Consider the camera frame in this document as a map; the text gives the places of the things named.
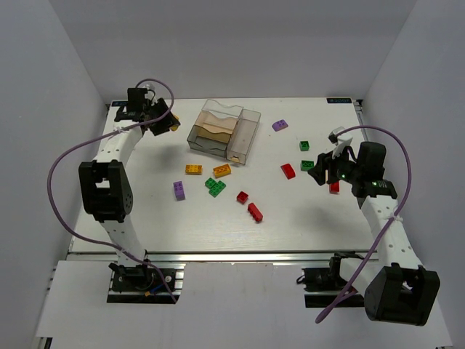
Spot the yellow 2x4 lego brick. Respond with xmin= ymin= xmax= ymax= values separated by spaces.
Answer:
xmin=185 ymin=164 xmax=203 ymax=175

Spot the yellow upside-down lego brick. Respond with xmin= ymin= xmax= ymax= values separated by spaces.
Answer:
xmin=213 ymin=164 xmax=231 ymax=178

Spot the yellow rounded lego brick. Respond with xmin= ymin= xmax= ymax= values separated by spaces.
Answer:
xmin=170 ymin=114 xmax=180 ymax=132

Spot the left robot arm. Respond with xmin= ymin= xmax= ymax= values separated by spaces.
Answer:
xmin=78 ymin=86 xmax=180 ymax=268

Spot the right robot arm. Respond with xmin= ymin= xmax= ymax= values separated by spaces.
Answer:
xmin=308 ymin=142 xmax=440 ymax=326

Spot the green upside-down 2x3 lego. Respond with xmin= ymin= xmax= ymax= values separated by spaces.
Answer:
xmin=300 ymin=160 xmax=315 ymax=172

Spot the red lego brick far right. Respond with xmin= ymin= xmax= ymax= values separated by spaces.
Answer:
xmin=329 ymin=181 xmax=340 ymax=194

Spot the dark label sticker left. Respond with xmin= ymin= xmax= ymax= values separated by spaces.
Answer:
xmin=110 ymin=101 xmax=127 ymax=108

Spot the dark label sticker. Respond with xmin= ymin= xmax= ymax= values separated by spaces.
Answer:
xmin=326 ymin=97 xmax=352 ymax=104
xmin=110 ymin=101 xmax=127 ymax=108

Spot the green upside-down 2x2 lego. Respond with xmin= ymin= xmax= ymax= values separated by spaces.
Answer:
xmin=299 ymin=140 xmax=310 ymax=151

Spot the red curved lego brick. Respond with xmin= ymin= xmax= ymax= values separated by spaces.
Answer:
xmin=280 ymin=164 xmax=296 ymax=180

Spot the clear stepped organizer tray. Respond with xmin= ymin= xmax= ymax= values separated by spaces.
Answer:
xmin=187 ymin=99 xmax=243 ymax=158

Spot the purple sloped lego brick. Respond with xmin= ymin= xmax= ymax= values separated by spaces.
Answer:
xmin=272 ymin=119 xmax=288 ymax=132

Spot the dark label sticker right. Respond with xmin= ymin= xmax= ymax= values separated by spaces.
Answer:
xmin=326 ymin=97 xmax=352 ymax=104

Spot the purple 2x4 lego brick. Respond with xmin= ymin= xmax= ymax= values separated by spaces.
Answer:
xmin=173 ymin=181 xmax=185 ymax=201

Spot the green 2x2 lego brick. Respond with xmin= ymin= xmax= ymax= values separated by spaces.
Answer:
xmin=205 ymin=177 xmax=217 ymax=189

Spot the red 2x4 lego on side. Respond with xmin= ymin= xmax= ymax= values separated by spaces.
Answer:
xmin=248 ymin=203 xmax=263 ymax=222

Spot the clear long drawer box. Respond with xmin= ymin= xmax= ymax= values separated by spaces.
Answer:
xmin=226 ymin=109 xmax=261 ymax=165

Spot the red 2x2 lego brick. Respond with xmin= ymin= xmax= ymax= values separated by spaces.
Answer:
xmin=236 ymin=191 xmax=248 ymax=204

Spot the green 2x4 lego brick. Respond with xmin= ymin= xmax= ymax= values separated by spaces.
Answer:
xmin=209 ymin=180 xmax=226 ymax=198

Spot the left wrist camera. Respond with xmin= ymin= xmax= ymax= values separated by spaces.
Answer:
xmin=138 ymin=81 xmax=156 ymax=100

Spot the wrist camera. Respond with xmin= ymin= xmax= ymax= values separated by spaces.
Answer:
xmin=328 ymin=127 xmax=353 ymax=159
xmin=138 ymin=81 xmax=156 ymax=100

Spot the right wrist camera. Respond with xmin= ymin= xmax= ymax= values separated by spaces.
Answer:
xmin=328 ymin=127 xmax=353 ymax=159

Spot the aluminium right side rail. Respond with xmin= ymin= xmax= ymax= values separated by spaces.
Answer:
xmin=353 ymin=100 xmax=369 ymax=141

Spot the aluminium rail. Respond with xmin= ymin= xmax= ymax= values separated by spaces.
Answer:
xmin=67 ymin=250 xmax=386 ymax=263
xmin=353 ymin=100 xmax=369 ymax=141

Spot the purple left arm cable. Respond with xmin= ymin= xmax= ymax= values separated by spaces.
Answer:
xmin=46 ymin=78 xmax=179 ymax=305

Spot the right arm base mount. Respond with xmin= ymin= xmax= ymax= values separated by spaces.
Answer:
xmin=296 ymin=252 xmax=363 ymax=308

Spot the aluminium front rail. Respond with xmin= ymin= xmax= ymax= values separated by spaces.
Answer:
xmin=67 ymin=250 xmax=386 ymax=263

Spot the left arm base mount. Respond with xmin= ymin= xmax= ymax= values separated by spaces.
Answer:
xmin=106 ymin=262 xmax=179 ymax=305

